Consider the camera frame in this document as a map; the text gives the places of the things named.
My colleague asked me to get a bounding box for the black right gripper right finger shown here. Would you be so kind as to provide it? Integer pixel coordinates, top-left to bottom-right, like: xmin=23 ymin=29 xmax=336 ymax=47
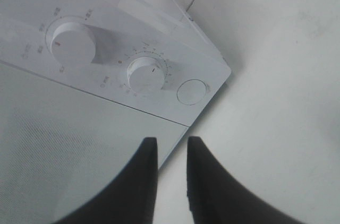
xmin=186 ymin=136 xmax=295 ymax=223

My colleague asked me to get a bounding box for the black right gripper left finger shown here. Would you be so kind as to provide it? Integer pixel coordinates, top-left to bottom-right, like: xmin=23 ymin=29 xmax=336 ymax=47
xmin=57 ymin=137 xmax=158 ymax=223

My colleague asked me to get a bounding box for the white microwave door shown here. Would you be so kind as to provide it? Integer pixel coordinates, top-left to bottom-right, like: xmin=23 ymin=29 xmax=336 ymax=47
xmin=1 ymin=64 xmax=186 ymax=217

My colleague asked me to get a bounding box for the white lower timer knob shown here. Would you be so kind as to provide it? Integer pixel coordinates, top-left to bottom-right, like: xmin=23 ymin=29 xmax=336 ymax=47
xmin=126 ymin=57 xmax=165 ymax=94

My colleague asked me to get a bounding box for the white upper power knob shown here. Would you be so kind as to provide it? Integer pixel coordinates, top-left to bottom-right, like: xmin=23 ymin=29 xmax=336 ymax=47
xmin=50 ymin=22 xmax=96 ymax=67

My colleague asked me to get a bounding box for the white microwave oven body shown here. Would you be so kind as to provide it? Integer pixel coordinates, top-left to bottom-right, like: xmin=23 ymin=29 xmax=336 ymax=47
xmin=0 ymin=0 xmax=232 ymax=208

